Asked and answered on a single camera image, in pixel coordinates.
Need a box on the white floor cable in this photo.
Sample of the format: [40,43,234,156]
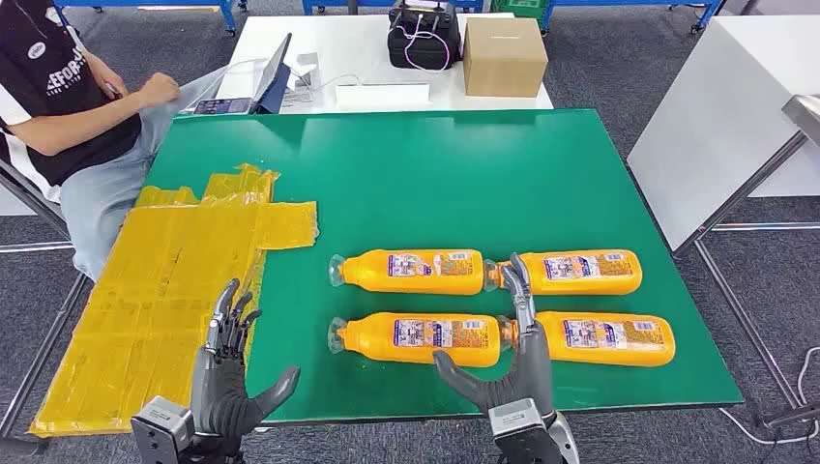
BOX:
[717,345,820,447]

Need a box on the person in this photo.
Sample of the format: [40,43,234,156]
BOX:
[0,0,232,283]

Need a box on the person's right hand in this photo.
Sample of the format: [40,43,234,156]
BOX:
[137,72,183,110]

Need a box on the black carry case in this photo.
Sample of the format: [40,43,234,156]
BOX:
[387,1,462,71]

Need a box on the white flat box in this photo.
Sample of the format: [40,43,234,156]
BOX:
[334,83,431,109]

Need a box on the blue metal rack frame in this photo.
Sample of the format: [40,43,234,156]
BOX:
[301,0,484,15]

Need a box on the white panel table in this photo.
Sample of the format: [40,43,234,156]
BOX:
[626,14,820,252]

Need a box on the brown cardboard box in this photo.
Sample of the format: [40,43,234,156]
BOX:
[462,16,549,99]

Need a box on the white paper stand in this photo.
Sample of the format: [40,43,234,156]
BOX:
[281,52,325,107]

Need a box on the green table board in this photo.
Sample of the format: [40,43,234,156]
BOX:
[144,108,745,426]

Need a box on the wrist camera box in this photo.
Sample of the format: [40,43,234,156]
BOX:
[487,397,551,450]
[131,395,195,464]

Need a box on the green plastic crate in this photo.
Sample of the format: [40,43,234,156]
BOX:
[491,0,552,19]

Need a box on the pink white cable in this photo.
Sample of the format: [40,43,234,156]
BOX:
[395,14,453,73]

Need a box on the orange detergent bottle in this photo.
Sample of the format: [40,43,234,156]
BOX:
[327,312,503,369]
[328,248,485,297]
[483,249,644,297]
[498,310,677,368]

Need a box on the yellow taped cardboard sheet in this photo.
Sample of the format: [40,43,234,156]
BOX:
[30,163,320,439]

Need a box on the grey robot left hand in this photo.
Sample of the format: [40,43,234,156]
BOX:
[189,278,302,443]

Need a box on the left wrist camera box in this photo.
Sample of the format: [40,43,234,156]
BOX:
[131,395,195,464]

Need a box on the black smartphone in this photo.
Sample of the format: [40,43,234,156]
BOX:
[192,97,253,117]

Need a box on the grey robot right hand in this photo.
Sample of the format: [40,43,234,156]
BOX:
[432,253,556,418]

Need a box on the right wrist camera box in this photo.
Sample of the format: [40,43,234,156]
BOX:
[487,397,551,450]

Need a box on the grey metal table frame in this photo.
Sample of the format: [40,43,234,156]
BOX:
[672,130,820,430]

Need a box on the tablet with blue cover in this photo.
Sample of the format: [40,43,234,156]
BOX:
[249,33,293,115]

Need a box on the grey metal chair frame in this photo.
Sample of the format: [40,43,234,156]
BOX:
[0,159,91,443]

